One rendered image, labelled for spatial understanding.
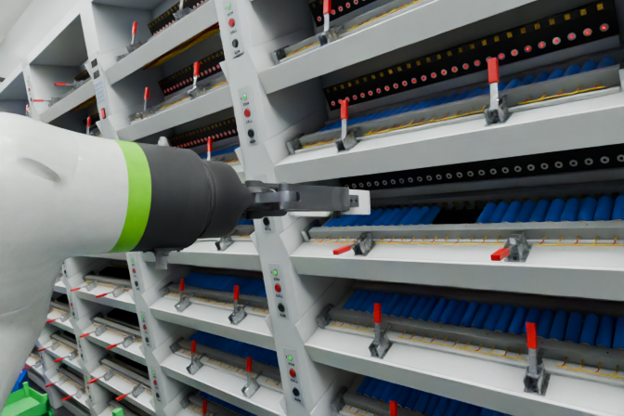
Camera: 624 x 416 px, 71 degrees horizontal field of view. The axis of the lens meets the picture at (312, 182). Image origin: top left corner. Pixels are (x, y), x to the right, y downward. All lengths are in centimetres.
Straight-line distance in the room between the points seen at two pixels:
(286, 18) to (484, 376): 79
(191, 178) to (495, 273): 46
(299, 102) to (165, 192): 65
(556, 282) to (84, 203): 56
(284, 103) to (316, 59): 17
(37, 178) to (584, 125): 55
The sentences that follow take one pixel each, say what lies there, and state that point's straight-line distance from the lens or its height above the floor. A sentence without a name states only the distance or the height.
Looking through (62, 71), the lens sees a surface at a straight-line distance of 226.
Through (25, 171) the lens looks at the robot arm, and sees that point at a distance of 32.
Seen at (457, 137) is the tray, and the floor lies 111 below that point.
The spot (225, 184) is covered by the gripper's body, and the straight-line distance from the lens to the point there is 40.
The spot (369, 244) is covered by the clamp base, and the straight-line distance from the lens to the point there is 80.
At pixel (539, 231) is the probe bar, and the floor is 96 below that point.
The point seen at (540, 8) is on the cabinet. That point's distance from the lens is 84.
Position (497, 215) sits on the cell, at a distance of 75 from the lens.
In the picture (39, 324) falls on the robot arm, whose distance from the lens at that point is 44.
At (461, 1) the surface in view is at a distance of 67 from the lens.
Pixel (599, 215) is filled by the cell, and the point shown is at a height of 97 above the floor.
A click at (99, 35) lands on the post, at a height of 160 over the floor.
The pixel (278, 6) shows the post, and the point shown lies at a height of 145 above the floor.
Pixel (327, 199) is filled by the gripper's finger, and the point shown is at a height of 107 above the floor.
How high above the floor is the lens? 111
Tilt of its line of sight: 3 degrees down
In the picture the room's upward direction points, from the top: 10 degrees counter-clockwise
